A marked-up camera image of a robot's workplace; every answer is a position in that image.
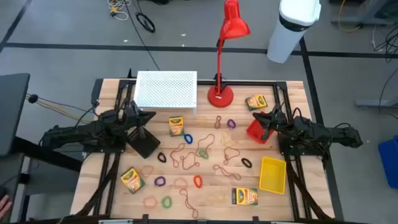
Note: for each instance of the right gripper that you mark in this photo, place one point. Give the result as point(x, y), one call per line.
point(287, 119)

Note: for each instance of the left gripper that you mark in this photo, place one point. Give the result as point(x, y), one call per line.
point(127, 117)

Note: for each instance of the red plastic basket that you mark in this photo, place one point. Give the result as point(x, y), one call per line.
point(254, 131)

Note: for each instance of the black plastic basket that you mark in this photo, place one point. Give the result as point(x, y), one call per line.
point(147, 146)

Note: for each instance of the yellow green crayon box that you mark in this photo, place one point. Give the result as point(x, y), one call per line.
point(256, 102)
point(245, 196)
point(132, 180)
point(176, 126)

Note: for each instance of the yellow plastic basket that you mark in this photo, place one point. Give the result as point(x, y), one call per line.
point(273, 175)

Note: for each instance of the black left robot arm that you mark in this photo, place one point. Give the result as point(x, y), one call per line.
point(77, 132)

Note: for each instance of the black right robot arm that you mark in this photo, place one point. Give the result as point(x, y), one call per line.
point(326, 133)

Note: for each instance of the black desk support beam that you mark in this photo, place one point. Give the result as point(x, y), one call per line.
point(46, 154)

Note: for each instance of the red desk lamp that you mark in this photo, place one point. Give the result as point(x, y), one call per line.
point(233, 25)

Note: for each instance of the grey metal desk foot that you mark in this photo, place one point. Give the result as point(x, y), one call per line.
point(376, 103)

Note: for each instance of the dark grey side desk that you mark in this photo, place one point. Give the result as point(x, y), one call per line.
point(12, 112)

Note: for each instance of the grey metal desk leg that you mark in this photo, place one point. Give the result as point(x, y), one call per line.
point(373, 12)

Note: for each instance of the white perforated metal riser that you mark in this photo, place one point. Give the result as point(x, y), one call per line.
point(164, 90)

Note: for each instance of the white cylindrical trash bin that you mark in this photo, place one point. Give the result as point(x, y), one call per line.
point(289, 37)

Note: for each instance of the blue plastic bin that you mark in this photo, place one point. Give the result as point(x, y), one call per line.
point(390, 161)

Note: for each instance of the person's hand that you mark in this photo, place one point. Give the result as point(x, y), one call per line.
point(4, 206)

